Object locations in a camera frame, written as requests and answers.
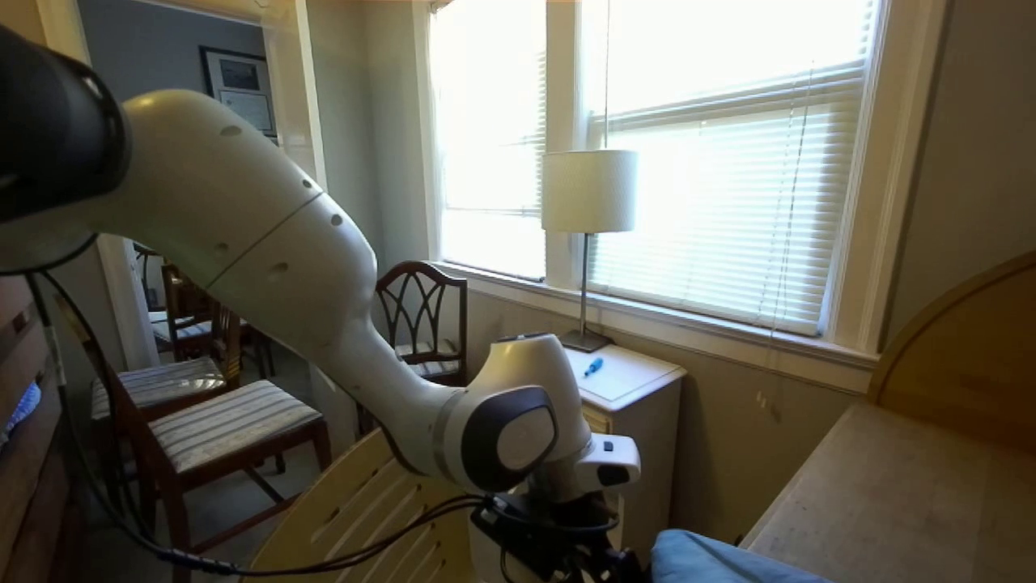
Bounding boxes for light wooden slatted chair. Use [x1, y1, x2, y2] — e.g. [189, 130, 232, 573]
[246, 432, 477, 583]

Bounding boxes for dark chair striped cushion front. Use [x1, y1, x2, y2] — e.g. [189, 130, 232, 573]
[54, 310, 334, 583]

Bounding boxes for white window blinds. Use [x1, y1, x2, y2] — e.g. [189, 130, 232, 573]
[427, 0, 880, 336]

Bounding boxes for white table lamp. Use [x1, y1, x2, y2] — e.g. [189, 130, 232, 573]
[541, 149, 637, 352]

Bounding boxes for framed wall picture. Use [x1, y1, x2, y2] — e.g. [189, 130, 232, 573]
[201, 46, 274, 135]

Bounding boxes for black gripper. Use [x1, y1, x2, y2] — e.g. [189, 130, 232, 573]
[469, 492, 648, 583]

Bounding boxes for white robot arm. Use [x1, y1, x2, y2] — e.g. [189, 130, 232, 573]
[0, 29, 641, 583]

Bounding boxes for dark chair striped cushion behind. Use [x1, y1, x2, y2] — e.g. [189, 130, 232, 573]
[119, 326, 239, 412]

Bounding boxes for white nightstand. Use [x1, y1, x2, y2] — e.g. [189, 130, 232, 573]
[568, 344, 687, 560]

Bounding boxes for blue cloth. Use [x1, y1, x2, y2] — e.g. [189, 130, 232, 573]
[651, 527, 828, 583]

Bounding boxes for dark chair near window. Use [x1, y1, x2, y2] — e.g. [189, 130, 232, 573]
[376, 261, 467, 385]

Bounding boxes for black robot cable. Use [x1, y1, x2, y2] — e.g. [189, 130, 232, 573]
[27, 269, 513, 579]

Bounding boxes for dark chair striped cushion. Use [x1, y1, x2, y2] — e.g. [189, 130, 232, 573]
[119, 326, 239, 412]
[54, 310, 334, 583]

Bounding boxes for dark chair far room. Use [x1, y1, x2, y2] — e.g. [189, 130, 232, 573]
[133, 244, 216, 360]

